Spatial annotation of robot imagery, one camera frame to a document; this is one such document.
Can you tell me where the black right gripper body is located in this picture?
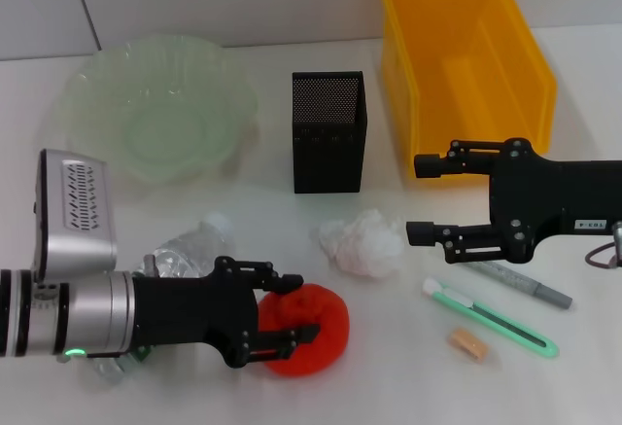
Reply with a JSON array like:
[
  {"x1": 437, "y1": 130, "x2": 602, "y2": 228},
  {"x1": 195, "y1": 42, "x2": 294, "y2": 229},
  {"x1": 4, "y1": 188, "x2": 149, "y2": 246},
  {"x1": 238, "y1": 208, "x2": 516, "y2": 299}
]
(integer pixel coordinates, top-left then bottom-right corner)
[{"x1": 487, "y1": 137, "x2": 622, "y2": 265}]

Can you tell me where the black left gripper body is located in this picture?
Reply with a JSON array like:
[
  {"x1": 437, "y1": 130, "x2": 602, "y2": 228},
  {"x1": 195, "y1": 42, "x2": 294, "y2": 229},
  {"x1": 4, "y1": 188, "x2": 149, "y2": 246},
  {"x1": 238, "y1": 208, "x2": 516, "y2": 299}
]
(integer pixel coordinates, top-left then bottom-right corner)
[{"x1": 130, "y1": 255, "x2": 262, "y2": 371}]

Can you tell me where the red-orange toy orange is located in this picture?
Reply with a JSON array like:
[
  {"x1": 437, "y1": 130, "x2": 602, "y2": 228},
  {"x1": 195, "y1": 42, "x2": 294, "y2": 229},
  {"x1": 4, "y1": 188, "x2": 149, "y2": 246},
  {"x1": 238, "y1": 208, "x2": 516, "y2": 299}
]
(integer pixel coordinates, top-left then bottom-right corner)
[{"x1": 256, "y1": 282, "x2": 351, "y2": 376}]

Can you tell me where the clear green-label water bottle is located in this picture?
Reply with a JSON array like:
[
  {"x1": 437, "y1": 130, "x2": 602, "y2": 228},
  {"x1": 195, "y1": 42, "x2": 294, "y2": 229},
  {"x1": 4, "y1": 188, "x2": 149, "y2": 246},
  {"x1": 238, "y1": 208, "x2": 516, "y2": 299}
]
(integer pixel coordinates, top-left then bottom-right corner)
[{"x1": 86, "y1": 211, "x2": 238, "y2": 388}]

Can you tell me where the white paper ball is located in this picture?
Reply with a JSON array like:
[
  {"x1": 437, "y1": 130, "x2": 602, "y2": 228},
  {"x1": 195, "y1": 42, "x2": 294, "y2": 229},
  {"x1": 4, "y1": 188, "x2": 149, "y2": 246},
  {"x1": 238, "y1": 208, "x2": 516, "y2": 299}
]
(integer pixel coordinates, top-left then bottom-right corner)
[{"x1": 318, "y1": 208, "x2": 407, "y2": 279}]

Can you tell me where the grey marker pen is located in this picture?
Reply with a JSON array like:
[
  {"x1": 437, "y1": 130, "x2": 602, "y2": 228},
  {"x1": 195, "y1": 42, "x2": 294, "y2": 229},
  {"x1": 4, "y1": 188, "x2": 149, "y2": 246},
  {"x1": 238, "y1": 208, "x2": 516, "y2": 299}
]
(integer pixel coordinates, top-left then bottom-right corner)
[{"x1": 461, "y1": 260, "x2": 573, "y2": 309}]

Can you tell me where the black mesh pen holder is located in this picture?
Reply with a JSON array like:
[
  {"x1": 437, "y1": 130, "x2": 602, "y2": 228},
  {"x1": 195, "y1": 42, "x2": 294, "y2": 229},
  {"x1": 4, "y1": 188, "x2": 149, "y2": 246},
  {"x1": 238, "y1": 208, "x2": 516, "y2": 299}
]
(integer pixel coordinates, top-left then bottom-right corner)
[{"x1": 291, "y1": 70, "x2": 368, "y2": 195}]

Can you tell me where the small beige eraser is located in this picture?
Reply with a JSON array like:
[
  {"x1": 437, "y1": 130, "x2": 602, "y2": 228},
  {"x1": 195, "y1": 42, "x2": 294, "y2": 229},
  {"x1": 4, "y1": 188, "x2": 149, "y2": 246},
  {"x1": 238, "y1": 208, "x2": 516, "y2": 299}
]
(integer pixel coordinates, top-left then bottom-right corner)
[{"x1": 446, "y1": 326, "x2": 491, "y2": 363}]

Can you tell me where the mint green utility knife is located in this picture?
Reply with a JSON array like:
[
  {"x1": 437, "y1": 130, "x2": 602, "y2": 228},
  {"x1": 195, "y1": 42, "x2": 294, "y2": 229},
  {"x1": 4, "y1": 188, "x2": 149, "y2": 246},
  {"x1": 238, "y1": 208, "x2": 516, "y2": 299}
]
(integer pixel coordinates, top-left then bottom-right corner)
[{"x1": 421, "y1": 276, "x2": 560, "y2": 361}]

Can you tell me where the pale green glass fruit plate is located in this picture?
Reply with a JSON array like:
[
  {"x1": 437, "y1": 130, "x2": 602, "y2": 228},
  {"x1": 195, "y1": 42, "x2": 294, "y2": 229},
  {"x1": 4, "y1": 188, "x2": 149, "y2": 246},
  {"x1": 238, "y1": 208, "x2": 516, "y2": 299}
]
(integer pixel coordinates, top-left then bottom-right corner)
[{"x1": 33, "y1": 33, "x2": 263, "y2": 188}]

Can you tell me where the yellow plastic bin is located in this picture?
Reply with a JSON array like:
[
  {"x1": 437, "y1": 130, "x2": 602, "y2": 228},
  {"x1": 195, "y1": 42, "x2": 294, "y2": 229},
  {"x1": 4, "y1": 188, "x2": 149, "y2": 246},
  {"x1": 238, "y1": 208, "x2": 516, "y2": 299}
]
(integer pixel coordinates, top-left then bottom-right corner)
[{"x1": 378, "y1": 0, "x2": 559, "y2": 182}]

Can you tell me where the left gripper cable with connector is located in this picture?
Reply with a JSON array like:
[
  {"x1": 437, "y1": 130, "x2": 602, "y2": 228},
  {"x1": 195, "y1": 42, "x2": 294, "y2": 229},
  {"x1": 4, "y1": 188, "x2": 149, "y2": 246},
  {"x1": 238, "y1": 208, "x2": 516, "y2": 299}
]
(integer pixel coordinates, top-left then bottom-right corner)
[{"x1": 86, "y1": 346, "x2": 147, "y2": 362}]

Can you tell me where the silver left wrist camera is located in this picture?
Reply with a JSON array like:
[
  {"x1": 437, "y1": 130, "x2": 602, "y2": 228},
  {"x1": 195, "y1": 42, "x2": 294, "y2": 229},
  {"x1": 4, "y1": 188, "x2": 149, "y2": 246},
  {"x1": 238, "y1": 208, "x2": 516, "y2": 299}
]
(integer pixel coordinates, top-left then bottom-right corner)
[{"x1": 32, "y1": 148, "x2": 120, "y2": 280}]

